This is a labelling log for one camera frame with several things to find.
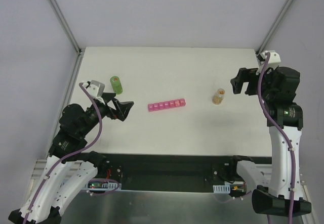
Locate pink weekly pill organizer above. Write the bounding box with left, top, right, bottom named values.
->
left=147, top=98, right=186, bottom=112

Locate left aluminium rail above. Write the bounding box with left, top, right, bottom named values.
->
left=31, top=159, right=82, bottom=180

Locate white cable duct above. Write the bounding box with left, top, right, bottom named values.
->
left=82, top=181, right=122, bottom=192
left=213, top=185, right=231, bottom=194

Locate left white cable duct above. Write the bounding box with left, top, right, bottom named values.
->
left=82, top=181, right=122, bottom=192

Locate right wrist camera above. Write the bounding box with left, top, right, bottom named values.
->
left=256, top=50, right=281, bottom=75

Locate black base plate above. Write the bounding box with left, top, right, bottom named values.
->
left=96, top=154, right=262, bottom=192

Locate left aluminium frame post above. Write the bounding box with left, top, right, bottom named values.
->
left=48, top=0, right=82, bottom=56

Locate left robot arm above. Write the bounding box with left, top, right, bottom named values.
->
left=8, top=93, right=134, bottom=223

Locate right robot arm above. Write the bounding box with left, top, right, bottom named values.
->
left=228, top=67, right=312, bottom=221

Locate green cylindrical bottle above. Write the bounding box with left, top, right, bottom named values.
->
left=110, top=76, right=123, bottom=95

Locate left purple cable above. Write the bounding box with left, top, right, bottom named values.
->
left=22, top=82, right=121, bottom=224

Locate aluminium frame post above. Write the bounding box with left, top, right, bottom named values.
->
left=48, top=0, right=82, bottom=56
left=255, top=0, right=295, bottom=55

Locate right aluminium frame post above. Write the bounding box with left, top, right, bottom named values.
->
left=255, top=0, right=295, bottom=55

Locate clear pill bottle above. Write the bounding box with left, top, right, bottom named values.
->
left=212, top=91, right=225, bottom=105

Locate right white cable duct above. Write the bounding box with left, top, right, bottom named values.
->
left=213, top=185, right=231, bottom=194

